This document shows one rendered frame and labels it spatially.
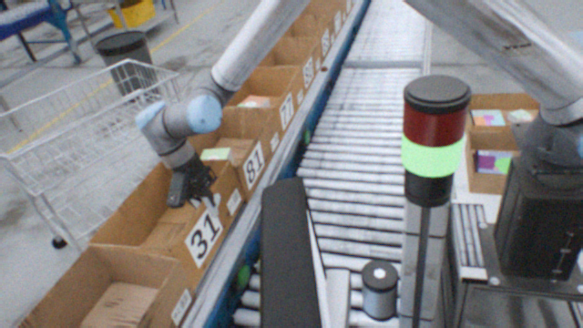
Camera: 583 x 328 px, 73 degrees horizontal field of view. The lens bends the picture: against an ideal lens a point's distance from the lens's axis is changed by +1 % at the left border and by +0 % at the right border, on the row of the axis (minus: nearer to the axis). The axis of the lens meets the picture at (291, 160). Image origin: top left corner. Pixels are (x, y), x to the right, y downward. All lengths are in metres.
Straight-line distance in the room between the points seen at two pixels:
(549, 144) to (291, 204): 0.82
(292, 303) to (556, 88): 0.64
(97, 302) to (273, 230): 1.00
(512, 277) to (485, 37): 0.82
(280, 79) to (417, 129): 1.70
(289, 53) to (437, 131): 2.08
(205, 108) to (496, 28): 0.64
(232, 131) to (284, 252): 1.43
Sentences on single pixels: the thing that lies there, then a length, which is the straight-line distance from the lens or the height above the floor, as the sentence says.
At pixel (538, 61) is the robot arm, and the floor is 1.50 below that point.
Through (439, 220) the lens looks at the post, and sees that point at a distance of 0.40.
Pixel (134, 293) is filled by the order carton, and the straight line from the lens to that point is 1.30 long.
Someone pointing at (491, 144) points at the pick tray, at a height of 0.79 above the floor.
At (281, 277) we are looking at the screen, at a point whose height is 1.55.
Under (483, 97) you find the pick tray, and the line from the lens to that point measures 2.10.
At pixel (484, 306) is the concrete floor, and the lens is 2.24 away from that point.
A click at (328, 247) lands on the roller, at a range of 1.42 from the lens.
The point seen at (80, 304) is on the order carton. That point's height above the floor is 0.93.
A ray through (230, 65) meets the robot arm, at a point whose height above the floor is 1.44.
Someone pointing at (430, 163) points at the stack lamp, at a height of 1.60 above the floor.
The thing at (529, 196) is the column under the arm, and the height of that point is 1.08.
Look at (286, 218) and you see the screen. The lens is 0.38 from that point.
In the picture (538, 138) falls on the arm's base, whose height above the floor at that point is 1.22.
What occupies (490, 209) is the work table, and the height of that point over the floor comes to 0.75.
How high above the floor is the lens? 1.81
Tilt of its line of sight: 36 degrees down
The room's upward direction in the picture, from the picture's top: 10 degrees counter-clockwise
